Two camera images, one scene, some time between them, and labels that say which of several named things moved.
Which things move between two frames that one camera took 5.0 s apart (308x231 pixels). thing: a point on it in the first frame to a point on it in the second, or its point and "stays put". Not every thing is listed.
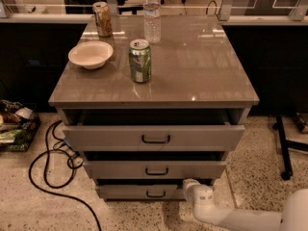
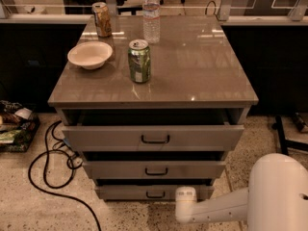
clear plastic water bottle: [152, 12] stays put
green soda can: [140, 58] stays put
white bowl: [91, 54] stays put
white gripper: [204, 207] to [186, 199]
